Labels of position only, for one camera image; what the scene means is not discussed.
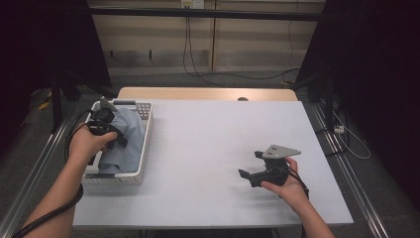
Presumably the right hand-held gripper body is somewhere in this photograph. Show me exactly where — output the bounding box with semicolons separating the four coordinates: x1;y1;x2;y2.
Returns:
249;144;302;188

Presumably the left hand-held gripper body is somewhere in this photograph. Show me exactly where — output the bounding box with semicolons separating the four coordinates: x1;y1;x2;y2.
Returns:
87;96;117;136

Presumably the light blue tank top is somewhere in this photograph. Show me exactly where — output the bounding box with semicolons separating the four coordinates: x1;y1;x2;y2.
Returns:
98;107;147;175

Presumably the white perforated plastic basket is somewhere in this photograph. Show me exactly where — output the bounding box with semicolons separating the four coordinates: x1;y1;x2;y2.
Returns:
81;99;155;185

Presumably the person's left hand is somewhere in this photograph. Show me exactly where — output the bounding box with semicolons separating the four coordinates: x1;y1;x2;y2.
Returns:
67;124;118;167

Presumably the person's right hand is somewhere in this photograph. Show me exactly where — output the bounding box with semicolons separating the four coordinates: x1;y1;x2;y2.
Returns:
261;157;310;214

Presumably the black metal stand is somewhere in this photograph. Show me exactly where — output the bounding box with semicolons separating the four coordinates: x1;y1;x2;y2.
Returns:
49;70;117;133
290;70;336;130

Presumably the white table board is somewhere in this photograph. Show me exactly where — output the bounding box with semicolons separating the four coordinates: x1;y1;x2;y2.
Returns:
72;98;355;230

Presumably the black curtain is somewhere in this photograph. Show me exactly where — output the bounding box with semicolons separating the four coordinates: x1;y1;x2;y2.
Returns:
0;0;112;157
295;0;420;212

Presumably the black horizontal metal bar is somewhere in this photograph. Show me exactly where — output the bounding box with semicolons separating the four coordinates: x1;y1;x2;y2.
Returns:
88;7;328;23

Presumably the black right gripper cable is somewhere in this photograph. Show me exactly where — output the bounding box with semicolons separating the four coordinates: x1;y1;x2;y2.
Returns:
286;167;310;238

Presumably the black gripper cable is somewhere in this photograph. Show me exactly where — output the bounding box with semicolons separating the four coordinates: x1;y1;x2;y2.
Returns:
11;108;97;238
286;167;310;238

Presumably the metal floor rail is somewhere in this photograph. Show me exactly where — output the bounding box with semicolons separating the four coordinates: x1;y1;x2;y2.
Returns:
0;118;72;238
311;102;390;238

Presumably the white floor cable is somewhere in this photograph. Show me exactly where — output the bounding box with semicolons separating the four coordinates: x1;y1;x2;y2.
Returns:
331;110;372;161

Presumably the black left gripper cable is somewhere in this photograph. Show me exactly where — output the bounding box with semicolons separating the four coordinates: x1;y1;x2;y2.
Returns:
11;108;97;238

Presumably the black hanging wall cable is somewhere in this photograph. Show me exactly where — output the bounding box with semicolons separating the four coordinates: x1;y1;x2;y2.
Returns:
182;16;301;88

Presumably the white wall socket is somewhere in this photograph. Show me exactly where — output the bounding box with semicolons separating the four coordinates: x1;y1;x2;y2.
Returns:
180;0;206;10

